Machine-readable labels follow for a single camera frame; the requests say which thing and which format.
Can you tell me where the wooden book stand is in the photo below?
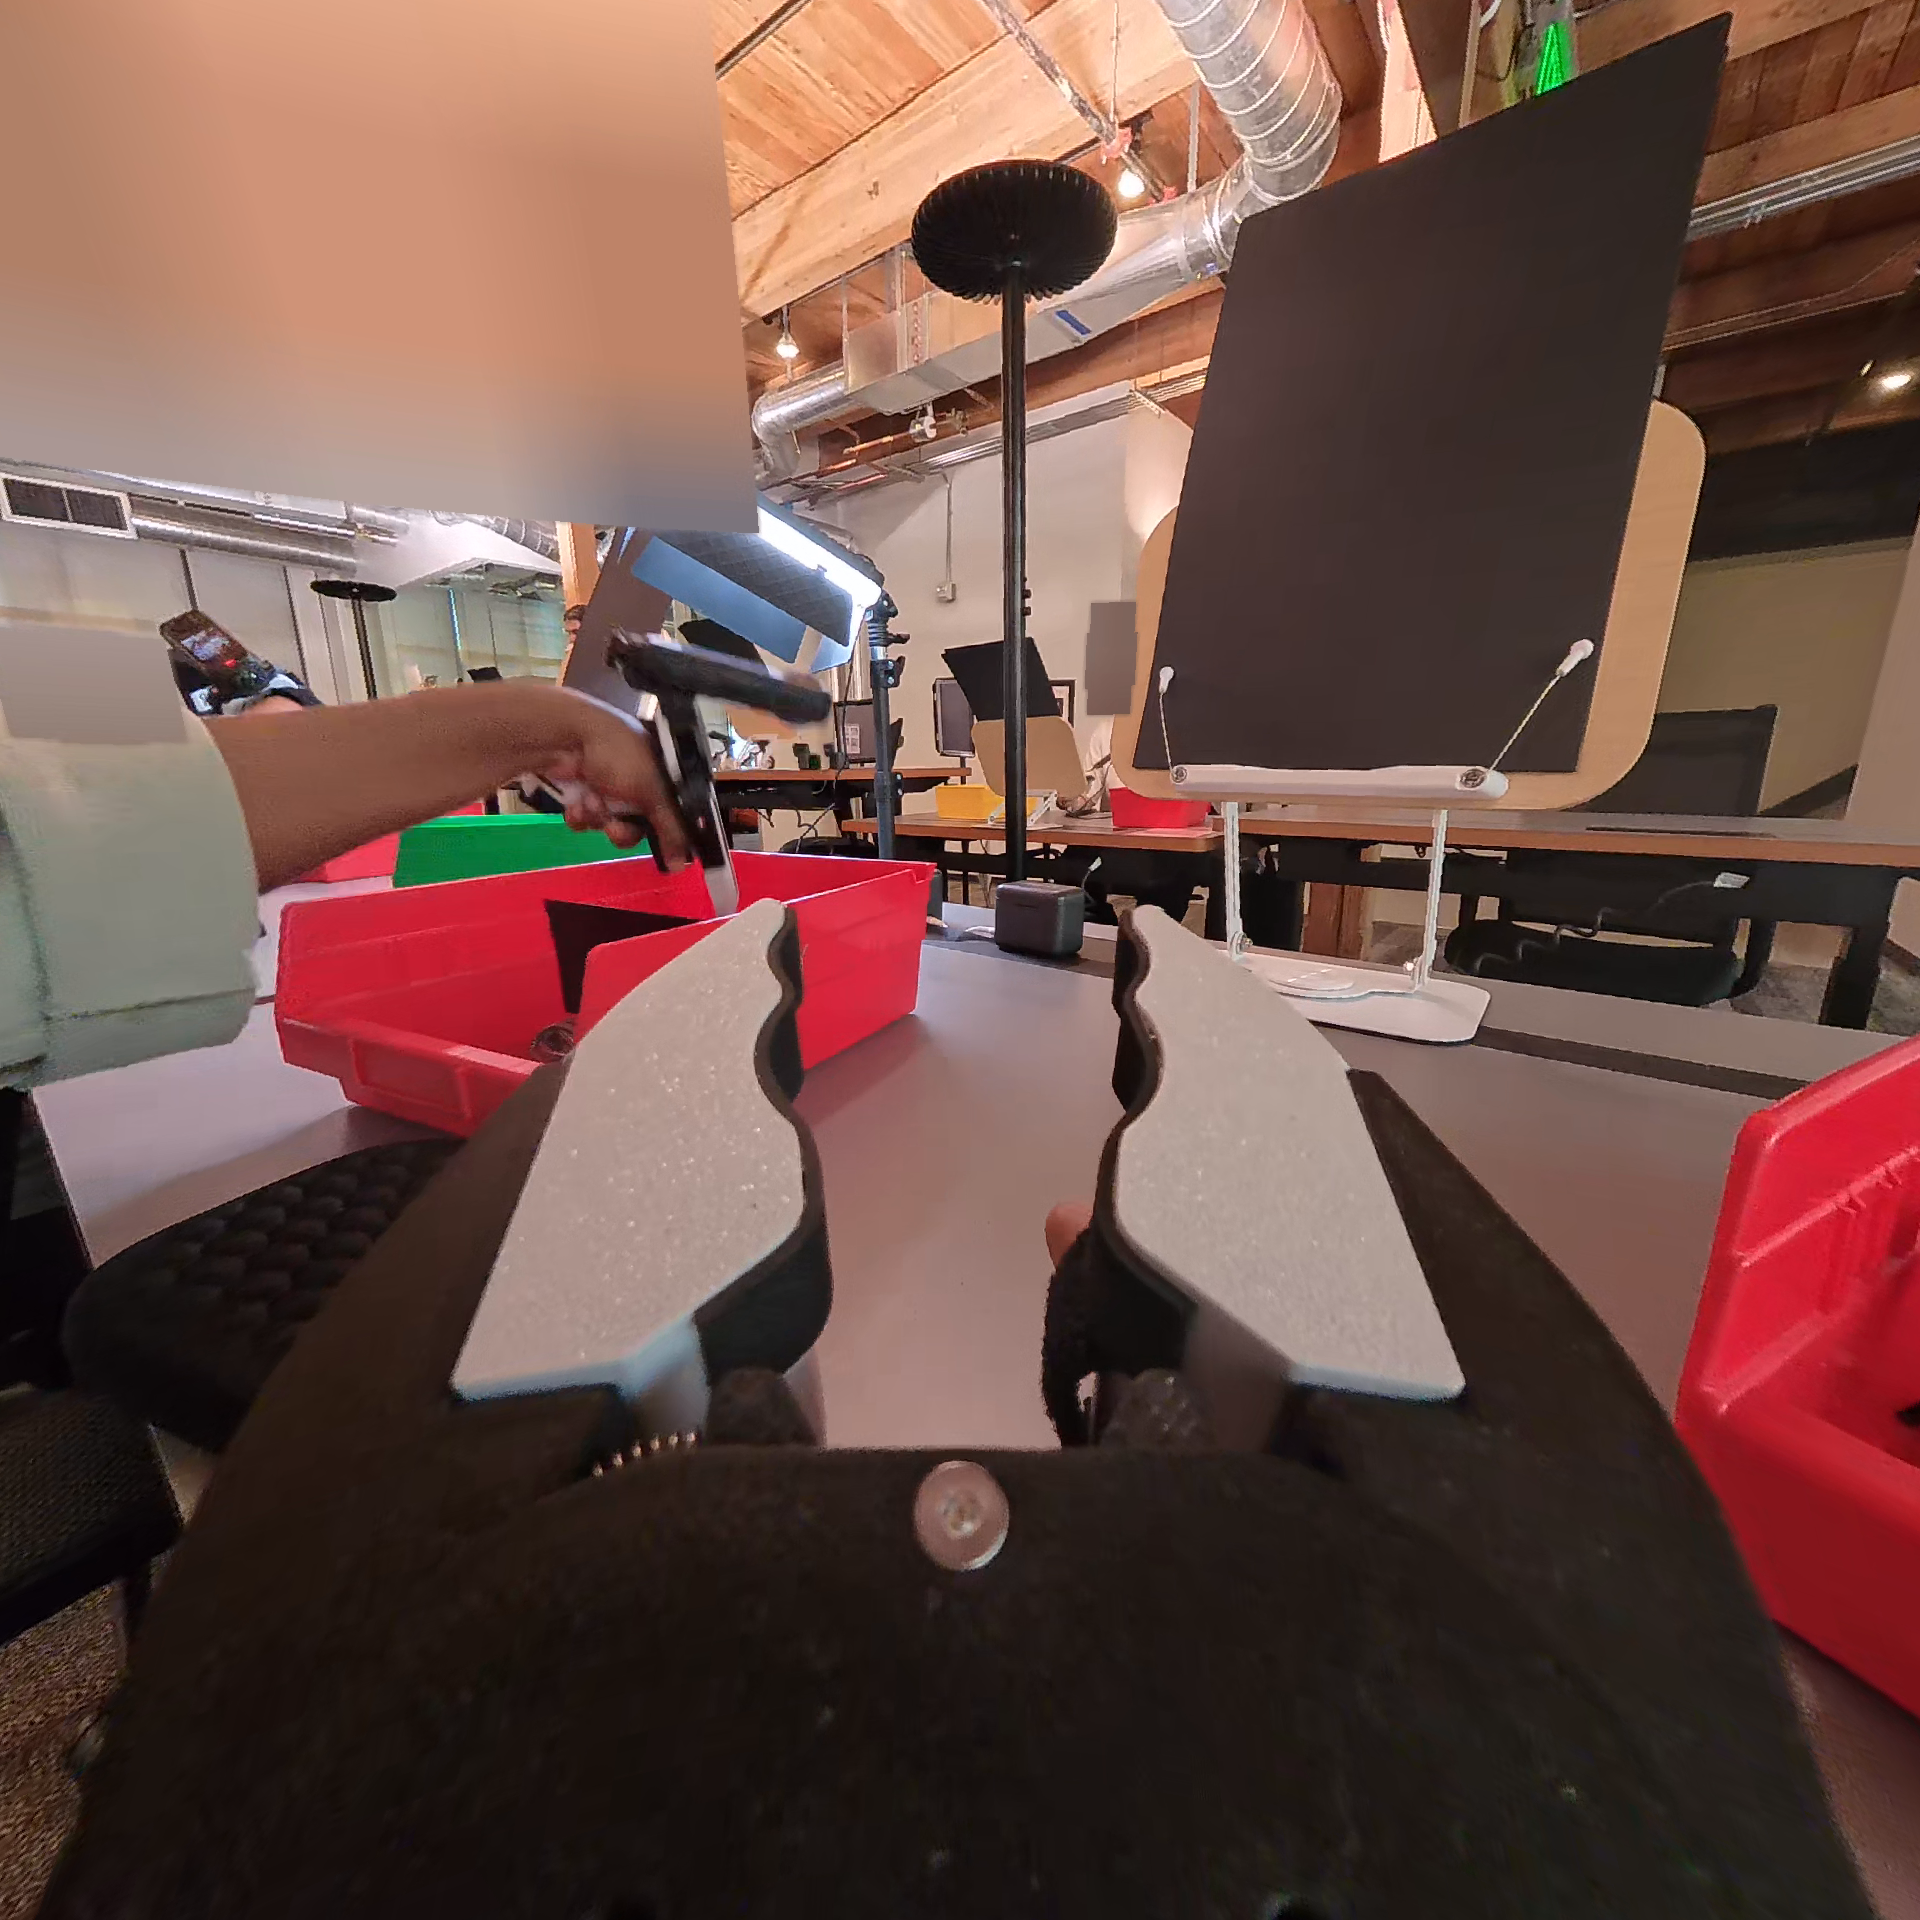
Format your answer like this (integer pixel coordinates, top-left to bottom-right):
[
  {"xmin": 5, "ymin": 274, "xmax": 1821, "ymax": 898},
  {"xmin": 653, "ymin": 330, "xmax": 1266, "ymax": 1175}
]
[{"xmin": 1108, "ymin": 401, "xmax": 1709, "ymax": 1047}]

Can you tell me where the silver air duct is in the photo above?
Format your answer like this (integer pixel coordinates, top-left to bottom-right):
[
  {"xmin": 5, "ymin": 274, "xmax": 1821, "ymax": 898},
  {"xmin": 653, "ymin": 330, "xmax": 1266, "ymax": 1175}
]
[{"xmin": 747, "ymin": 0, "xmax": 1346, "ymax": 486}]

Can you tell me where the small black board on stand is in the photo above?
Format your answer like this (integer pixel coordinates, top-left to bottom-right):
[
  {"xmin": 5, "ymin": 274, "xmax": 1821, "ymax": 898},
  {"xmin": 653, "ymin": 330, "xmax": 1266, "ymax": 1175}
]
[{"xmin": 940, "ymin": 636, "xmax": 1092, "ymax": 820}]

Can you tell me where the small grey cube device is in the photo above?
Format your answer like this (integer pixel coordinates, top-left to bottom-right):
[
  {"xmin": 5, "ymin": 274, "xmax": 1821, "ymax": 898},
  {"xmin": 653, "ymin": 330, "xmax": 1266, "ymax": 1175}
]
[{"xmin": 992, "ymin": 881, "xmax": 1087, "ymax": 962}]

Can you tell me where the green plastic bin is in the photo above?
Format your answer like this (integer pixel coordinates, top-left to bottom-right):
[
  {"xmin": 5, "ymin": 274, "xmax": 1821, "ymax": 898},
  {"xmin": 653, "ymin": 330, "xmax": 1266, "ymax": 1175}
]
[{"xmin": 391, "ymin": 815, "xmax": 611, "ymax": 889}]

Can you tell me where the long wooden desk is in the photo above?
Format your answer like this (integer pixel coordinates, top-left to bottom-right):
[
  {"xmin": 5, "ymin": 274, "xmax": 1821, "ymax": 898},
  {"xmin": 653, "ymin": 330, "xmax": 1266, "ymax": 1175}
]
[{"xmin": 840, "ymin": 808, "xmax": 1920, "ymax": 1033}]

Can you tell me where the white ceiling vent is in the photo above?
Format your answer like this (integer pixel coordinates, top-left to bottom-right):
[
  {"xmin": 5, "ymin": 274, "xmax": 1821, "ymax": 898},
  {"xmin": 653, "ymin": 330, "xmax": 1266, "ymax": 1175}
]
[{"xmin": 0, "ymin": 472, "xmax": 133, "ymax": 538}]

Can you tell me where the black round pole lamp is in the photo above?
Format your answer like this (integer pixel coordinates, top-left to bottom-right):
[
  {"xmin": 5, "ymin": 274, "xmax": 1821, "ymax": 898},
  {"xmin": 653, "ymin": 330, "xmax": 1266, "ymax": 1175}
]
[
  {"xmin": 909, "ymin": 160, "xmax": 1121, "ymax": 889},
  {"xmin": 309, "ymin": 577, "xmax": 397, "ymax": 705}
]

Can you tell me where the black mesh office chair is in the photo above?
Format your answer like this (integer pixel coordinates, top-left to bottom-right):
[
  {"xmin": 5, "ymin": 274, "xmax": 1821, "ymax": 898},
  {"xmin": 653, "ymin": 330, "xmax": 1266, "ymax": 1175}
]
[{"xmin": 0, "ymin": 1137, "xmax": 460, "ymax": 1646}]

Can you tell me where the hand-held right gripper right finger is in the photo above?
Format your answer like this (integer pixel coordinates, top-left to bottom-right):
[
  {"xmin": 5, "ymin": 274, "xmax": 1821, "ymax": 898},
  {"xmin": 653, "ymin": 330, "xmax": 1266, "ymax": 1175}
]
[{"xmin": 1092, "ymin": 904, "xmax": 1468, "ymax": 1446}]

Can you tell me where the person's left hand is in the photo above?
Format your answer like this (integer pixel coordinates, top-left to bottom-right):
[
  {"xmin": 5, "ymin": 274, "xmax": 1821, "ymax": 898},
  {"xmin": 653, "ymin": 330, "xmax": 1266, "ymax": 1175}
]
[{"xmin": 517, "ymin": 712, "xmax": 672, "ymax": 855}]

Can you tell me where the studio light panel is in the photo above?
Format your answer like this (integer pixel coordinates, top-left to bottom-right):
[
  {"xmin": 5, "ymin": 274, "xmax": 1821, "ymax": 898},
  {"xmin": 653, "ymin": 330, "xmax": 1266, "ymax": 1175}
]
[{"xmin": 632, "ymin": 503, "xmax": 890, "ymax": 682}]

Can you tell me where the black light stand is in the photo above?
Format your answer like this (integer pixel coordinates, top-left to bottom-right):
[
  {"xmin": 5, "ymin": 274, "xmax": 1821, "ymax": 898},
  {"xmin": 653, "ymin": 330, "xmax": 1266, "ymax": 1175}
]
[{"xmin": 863, "ymin": 593, "xmax": 915, "ymax": 859}]

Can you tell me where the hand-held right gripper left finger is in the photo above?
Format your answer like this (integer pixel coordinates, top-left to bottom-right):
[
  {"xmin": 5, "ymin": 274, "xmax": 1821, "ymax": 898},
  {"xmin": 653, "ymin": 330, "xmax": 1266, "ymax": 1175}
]
[{"xmin": 451, "ymin": 900, "xmax": 834, "ymax": 1432}]

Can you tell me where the person's left forearm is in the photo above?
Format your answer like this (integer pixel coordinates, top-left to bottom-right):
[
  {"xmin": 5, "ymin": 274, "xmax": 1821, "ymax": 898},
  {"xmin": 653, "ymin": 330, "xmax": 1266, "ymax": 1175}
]
[{"xmin": 0, "ymin": 682, "xmax": 578, "ymax": 1090}]

